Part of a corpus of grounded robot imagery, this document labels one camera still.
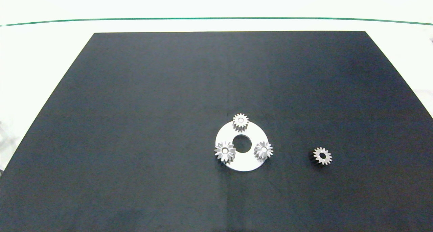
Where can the dark rectangular mat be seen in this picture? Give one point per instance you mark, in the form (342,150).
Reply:
(135,123)

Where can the round white plate with pins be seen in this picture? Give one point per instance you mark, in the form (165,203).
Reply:
(248,163)

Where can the larger steel gear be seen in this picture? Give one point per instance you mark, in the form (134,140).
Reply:
(220,151)

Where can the small steel gear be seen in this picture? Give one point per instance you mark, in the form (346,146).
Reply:
(236,119)
(268,150)
(327,156)

